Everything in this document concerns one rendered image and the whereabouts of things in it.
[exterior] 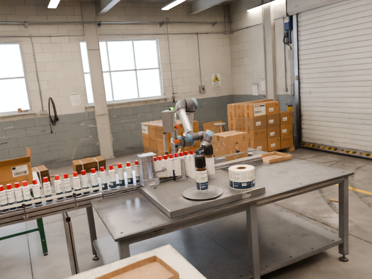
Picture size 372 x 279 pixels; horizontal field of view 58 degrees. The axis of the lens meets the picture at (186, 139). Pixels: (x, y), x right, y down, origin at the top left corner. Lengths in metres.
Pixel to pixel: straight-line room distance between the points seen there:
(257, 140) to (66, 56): 4.66
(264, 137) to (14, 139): 5.39
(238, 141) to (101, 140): 5.27
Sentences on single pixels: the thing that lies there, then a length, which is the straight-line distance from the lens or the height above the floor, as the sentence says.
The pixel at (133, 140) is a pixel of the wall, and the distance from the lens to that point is 8.72.
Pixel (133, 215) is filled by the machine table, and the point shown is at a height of 0.83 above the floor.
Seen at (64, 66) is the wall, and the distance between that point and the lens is 8.30.
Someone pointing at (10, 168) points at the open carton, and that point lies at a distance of 3.96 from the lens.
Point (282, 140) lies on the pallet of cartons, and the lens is 7.38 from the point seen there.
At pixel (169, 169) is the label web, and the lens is 2.96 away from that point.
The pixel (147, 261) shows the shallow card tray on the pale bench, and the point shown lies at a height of 0.81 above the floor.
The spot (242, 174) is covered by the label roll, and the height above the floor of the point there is 1.00.
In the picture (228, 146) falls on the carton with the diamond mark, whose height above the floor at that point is 1.01.
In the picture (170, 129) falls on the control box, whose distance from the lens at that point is 3.04.
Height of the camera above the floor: 1.74
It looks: 10 degrees down
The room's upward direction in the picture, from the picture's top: 5 degrees counter-clockwise
